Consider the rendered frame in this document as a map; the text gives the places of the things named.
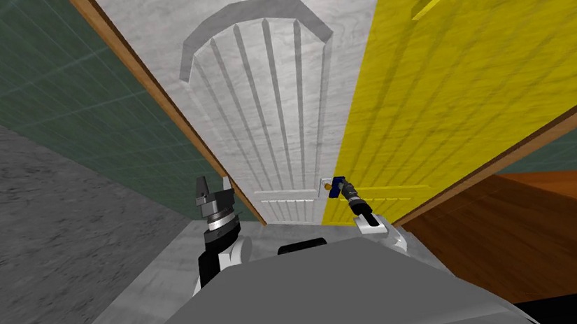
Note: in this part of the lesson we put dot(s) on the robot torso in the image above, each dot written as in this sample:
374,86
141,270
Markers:
308,300

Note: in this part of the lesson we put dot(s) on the white panelled door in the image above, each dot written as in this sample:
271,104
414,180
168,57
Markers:
273,130

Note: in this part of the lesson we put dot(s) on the golden door knob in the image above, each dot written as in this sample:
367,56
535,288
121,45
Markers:
327,185

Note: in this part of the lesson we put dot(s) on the yellow panelled door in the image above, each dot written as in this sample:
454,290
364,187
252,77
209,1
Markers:
452,77

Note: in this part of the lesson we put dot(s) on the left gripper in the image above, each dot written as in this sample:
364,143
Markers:
219,203

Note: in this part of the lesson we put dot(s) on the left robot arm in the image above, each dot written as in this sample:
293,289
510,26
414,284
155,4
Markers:
218,254

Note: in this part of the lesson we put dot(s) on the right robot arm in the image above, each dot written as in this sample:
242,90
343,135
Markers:
366,213

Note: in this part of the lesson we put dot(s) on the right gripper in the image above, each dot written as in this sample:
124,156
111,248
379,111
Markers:
338,186

